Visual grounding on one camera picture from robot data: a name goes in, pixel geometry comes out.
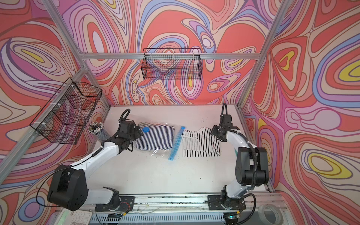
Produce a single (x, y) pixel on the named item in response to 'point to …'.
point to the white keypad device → (69, 217)
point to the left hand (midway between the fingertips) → (138, 131)
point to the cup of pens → (97, 128)
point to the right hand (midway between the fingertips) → (216, 136)
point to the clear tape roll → (271, 213)
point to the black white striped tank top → (200, 143)
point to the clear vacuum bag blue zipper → (168, 153)
